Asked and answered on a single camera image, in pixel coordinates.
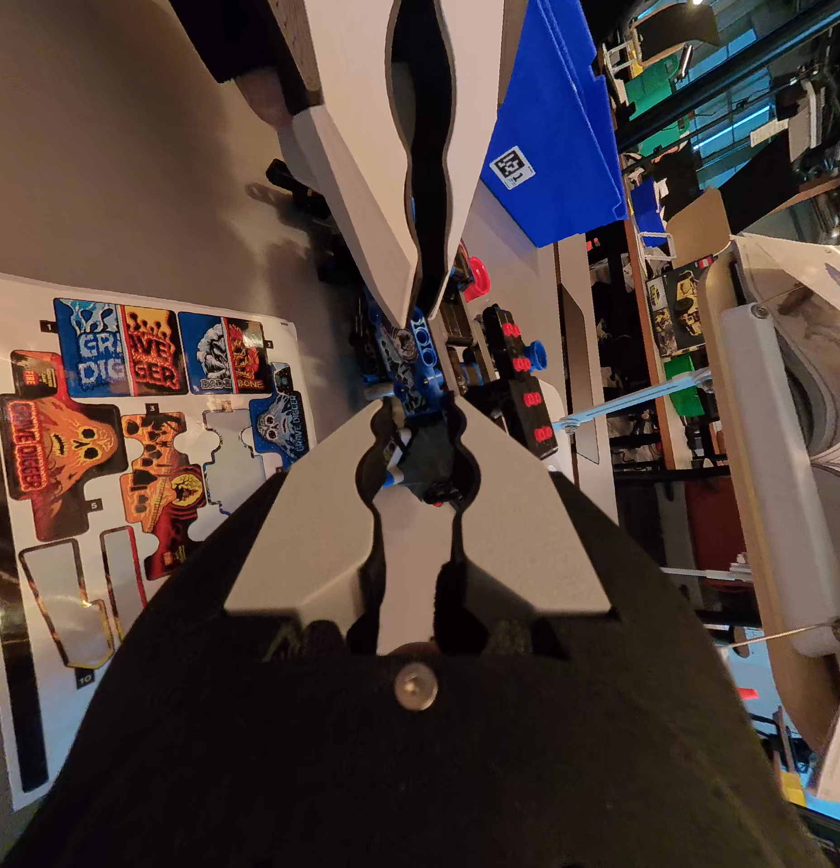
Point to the toy brick truck model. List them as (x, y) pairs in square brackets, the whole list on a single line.
[(504, 407)]

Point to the green bin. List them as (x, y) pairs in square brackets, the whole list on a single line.
[(684, 386)]

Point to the colourful sticker sheet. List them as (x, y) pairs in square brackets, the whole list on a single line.
[(155, 434)]

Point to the yellow black toy box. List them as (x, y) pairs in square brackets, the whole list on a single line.
[(684, 305)]

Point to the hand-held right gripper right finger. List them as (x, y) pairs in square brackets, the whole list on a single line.
[(521, 536)]

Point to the small blue bin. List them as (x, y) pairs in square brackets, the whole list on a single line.
[(647, 210)]

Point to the person's left hand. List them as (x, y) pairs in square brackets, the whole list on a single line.
[(264, 98)]

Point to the red wheel rim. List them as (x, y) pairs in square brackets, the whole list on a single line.
[(475, 278)]

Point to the blue skull sticker panel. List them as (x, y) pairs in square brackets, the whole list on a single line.
[(425, 342)]

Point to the blue storage bin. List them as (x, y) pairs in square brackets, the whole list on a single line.
[(555, 102)]

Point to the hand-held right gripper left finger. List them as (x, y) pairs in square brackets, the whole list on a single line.
[(304, 529)]

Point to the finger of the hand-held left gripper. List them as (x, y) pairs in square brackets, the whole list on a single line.
[(477, 102), (355, 176)]

